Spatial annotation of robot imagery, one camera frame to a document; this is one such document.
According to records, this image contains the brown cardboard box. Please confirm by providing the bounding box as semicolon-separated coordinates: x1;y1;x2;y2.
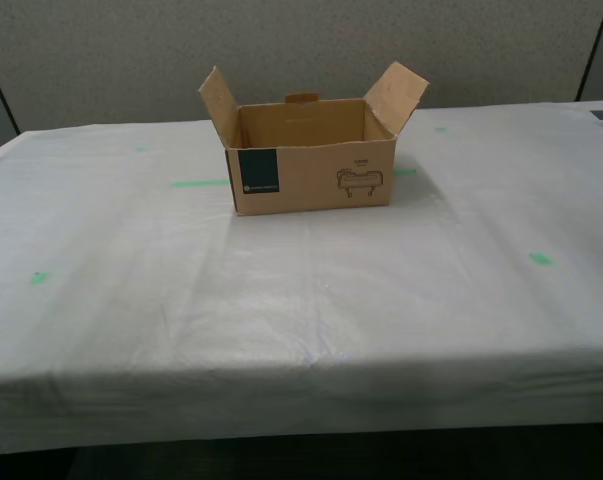
197;60;431;218

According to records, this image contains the white table cover cloth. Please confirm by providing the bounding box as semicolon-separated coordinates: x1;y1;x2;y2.
0;98;603;457

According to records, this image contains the dark partition frame post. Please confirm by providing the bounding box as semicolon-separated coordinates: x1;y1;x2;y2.
574;0;603;103

